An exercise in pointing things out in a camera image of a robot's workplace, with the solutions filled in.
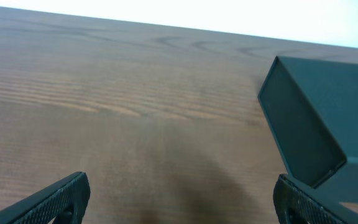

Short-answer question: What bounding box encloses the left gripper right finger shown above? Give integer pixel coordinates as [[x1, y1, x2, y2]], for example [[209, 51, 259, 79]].
[[273, 174, 358, 224]]

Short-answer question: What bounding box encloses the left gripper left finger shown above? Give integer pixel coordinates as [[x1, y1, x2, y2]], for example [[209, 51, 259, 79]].
[[0, 172, 90, 224]]

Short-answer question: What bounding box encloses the dark green box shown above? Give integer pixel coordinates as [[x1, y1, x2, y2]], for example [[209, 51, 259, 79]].
[[258, 56, 358, 203]]

